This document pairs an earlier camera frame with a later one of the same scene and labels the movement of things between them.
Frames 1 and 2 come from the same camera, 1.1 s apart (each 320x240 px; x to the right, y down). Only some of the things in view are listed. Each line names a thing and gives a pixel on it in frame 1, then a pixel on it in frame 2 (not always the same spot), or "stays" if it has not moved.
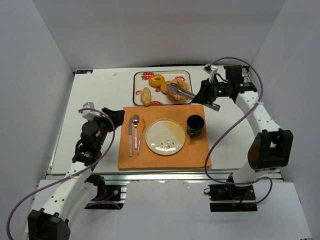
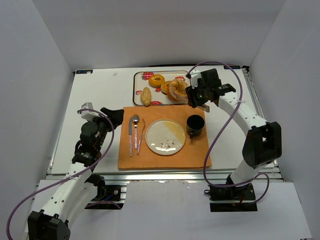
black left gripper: [107, 120] stays
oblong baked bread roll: [146, 96] stays
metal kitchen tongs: [172, 88] -> [205, 108]
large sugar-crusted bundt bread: [182, 84] stays
